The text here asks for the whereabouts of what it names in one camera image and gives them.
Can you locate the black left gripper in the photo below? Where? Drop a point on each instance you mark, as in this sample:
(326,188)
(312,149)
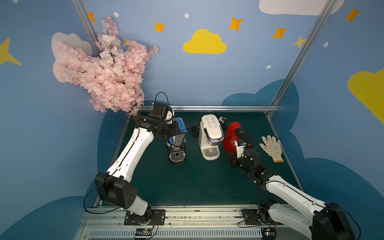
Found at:
(174,135)

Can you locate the blue microfibre cloth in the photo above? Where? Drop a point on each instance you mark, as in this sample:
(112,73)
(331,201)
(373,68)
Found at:
(182,128)

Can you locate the black coffee machine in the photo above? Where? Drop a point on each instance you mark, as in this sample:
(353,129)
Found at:
(176,146)

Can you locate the red coffee machine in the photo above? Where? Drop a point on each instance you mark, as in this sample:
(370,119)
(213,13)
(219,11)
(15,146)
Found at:
(235,132)

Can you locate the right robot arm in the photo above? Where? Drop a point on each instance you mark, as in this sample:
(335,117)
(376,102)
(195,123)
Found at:
(311,217)

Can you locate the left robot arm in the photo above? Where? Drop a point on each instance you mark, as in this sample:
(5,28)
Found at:
(114,186)

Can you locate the white coffee machine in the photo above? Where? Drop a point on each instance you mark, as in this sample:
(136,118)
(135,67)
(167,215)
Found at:
(210,136)

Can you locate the white knit work glove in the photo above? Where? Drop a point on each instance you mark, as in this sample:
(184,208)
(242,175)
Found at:
(273,148)

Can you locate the pink cherry blossom tree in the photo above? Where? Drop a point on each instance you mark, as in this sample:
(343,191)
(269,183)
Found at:
(113,78)

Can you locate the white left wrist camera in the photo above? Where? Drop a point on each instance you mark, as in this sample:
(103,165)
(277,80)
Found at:
(169,116)

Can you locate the aluminium frame rail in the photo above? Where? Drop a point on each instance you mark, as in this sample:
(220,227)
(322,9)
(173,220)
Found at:
(225,108)

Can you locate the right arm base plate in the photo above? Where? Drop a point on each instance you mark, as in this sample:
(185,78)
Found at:
(255,217)

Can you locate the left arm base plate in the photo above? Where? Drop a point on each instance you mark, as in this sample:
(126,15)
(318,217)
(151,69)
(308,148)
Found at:
(156,216)

